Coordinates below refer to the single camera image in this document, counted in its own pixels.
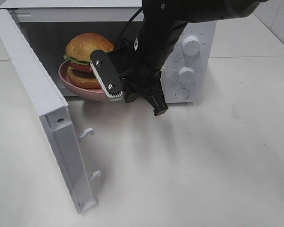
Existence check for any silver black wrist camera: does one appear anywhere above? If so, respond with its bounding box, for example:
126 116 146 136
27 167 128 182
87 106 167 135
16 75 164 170
90 50 123 101

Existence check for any black camera cable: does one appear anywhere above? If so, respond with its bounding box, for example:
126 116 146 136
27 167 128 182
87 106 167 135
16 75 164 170
117 7 144 48

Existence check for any burger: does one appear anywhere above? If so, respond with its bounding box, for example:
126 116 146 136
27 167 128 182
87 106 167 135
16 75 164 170
63 33 114 89

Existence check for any pink plate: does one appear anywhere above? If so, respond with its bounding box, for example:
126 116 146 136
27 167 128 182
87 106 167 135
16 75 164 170
57 61 125 102

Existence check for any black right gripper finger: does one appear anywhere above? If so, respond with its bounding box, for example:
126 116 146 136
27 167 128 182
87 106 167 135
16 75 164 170
143 80 168 116
124 82 143 103

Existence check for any white round door button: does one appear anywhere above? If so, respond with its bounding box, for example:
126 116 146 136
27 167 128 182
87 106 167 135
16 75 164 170
175 88 190 100

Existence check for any white lower microwave knob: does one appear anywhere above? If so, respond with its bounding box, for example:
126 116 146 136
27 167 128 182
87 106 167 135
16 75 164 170
178 67 195 84

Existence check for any white microwave door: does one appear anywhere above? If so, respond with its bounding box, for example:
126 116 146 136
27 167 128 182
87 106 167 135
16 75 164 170
0 9 97 214

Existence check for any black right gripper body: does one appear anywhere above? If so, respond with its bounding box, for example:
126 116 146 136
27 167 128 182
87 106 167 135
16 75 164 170
107 44 162 94

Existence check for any white upper microwave knob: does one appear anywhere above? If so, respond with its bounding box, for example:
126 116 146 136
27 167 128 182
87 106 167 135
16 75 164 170
182 35 201 56

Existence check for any white microwave knob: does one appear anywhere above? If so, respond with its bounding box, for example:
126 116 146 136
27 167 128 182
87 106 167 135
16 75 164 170
182 35 201 56
178 67 195 84

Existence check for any white microwave oven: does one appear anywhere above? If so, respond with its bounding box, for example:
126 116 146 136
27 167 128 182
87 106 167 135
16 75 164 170
0 0 216 104

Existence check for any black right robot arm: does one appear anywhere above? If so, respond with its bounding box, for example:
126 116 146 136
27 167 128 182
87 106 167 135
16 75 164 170
108 0 261 116

